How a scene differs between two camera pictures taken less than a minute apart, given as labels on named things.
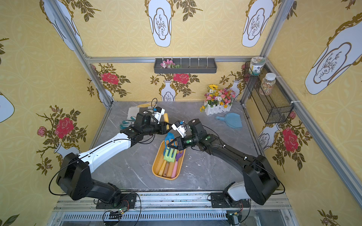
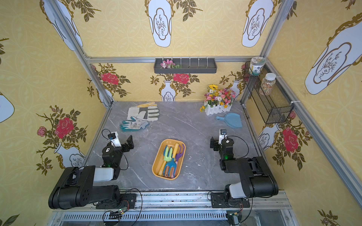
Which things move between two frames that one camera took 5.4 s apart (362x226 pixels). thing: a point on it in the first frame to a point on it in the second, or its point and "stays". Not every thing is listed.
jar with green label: (257, 62) stays
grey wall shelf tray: (188, 65) stays
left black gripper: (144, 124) to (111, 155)
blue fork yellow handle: (166, 119) to (172, 163)
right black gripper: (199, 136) to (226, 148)
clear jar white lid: (267, 84) stays
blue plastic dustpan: (232, 120) stays
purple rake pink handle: (177, 156) stays
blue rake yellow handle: (170, 137) to (170, 164)
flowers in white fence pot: (218, 100) stays
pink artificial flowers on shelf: (168, 64) stays
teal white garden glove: (126, 123) stays
